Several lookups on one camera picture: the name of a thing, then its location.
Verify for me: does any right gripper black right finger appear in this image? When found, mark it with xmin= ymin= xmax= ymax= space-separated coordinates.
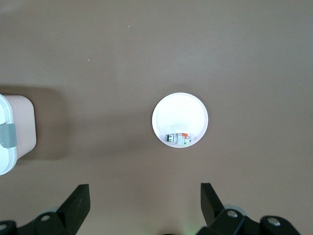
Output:
xmin=199 ymin=183 xmax=246 ymax=235

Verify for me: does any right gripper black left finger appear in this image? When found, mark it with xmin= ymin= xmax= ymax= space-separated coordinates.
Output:
xmin=29 ymin=184 xmax=91 ymax=235

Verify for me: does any white lidded storage box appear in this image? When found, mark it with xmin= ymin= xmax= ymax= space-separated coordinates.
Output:
xmin=0 ymin=94 xmax=37 ymax=176

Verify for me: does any grey box latch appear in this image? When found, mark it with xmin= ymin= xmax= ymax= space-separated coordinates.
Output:
xmin=0 ymin=123 xmax=17 ymax=149

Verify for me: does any small green-capped clear item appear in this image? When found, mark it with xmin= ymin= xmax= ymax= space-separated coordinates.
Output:
xmin=165 ymin=132 xmax=194 ymax=146

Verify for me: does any pink round plate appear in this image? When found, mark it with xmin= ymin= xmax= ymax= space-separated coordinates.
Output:
xmin=151 ymin=92 xmax=209 ymax=149

